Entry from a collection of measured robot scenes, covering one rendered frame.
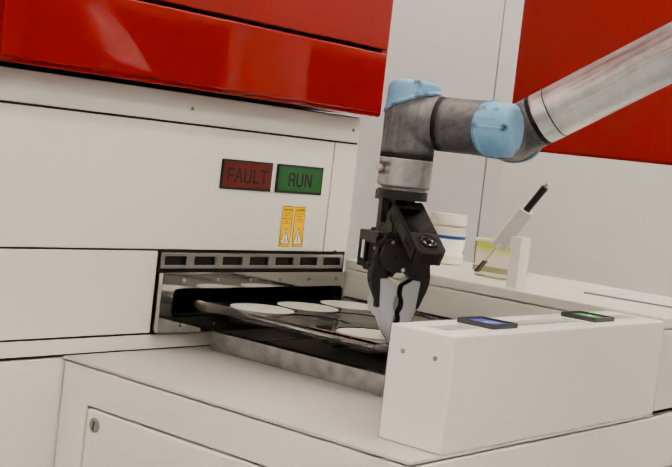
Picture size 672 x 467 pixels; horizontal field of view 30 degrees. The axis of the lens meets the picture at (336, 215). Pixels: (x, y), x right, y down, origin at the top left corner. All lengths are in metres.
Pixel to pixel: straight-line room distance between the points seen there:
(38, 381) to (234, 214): 0.44
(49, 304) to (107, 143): 0.25
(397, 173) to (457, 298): 0.45
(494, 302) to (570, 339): 0.41
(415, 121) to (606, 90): 0.27
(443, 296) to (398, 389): 0.64
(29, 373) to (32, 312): 0.09
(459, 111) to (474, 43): 3.48
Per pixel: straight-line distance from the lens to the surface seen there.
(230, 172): 2.02
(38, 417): 1.86
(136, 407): 1.74
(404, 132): 1.72
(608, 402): 1.82
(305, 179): 2.16
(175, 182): 1.95
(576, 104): 1.78
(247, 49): 1.97
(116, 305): 1.90
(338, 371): 1.84
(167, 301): 1.95
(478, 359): 1.51
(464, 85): 5.13
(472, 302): 2.10
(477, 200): 5.29
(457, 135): 1.69
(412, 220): 1.71
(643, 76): 1.76
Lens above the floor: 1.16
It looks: 3 degrees down
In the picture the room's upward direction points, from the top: 6 degrees clockwise
